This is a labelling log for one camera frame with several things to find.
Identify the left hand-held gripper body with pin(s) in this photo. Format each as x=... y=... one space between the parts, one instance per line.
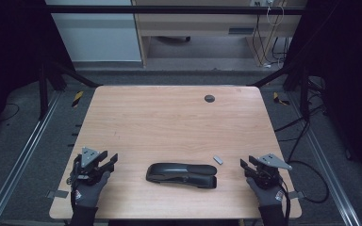
x=88 y=157

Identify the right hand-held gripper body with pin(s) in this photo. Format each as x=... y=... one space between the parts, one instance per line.
x=270 y=171

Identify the silver staple strip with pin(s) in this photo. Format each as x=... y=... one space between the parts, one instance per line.
x=218 y=160

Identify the person's right hand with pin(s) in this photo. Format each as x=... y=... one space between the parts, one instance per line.
x=265 y=196

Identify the person's left hand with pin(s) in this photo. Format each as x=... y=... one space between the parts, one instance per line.
x=89 y=194

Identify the grey tape piece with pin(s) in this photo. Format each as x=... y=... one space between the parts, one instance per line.
x=57 y=194
x=296 y=195

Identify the white cabinet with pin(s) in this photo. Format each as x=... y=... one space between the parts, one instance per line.
x=97 y=37

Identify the dark curtain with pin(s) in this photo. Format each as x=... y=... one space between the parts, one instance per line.
x=9 y=47
x=348 y=78

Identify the aluminium floor rail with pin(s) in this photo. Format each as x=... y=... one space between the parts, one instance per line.
x=22 y=157
x=326 y=163

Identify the black frame strut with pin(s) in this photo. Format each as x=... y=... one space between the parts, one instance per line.
x=304 y=94
x=43 y=94

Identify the black horizontal frame bar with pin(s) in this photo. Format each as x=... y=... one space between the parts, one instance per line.
x=169 y=9

